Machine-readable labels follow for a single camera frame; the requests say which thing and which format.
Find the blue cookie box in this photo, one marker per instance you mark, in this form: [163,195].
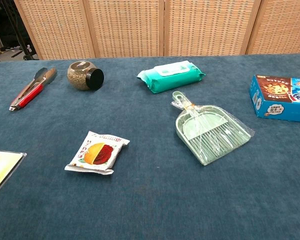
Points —
[280,98]

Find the blue table cloth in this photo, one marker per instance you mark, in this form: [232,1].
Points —
[150,190]

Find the yellow blister pack card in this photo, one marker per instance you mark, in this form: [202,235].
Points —
[2,167]

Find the black tripod stand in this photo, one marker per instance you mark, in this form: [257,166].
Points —
[20,32]

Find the woven folding screen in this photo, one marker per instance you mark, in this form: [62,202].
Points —
[150,27]

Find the white snack packet with fruit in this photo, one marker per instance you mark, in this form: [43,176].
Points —
[98,152]

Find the glass spice jar black lid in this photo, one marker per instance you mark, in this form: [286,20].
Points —
[80,76]

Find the green wet wipes pack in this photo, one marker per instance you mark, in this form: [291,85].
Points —
[170,77]

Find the green dustpan and brush set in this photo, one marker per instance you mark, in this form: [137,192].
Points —
[207,130]

